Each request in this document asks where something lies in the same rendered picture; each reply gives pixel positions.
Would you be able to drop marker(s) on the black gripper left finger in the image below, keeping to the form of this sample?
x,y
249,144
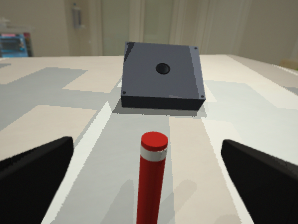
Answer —
x,y
30,180

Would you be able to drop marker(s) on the dark red peg with white band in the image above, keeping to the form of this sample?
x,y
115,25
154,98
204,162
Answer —
x,y
153,151

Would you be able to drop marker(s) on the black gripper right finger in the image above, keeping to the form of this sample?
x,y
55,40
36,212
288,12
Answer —
x,y
267,185

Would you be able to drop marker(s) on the grey sloped panel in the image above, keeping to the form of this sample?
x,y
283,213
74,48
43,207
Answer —
x,y
162,76

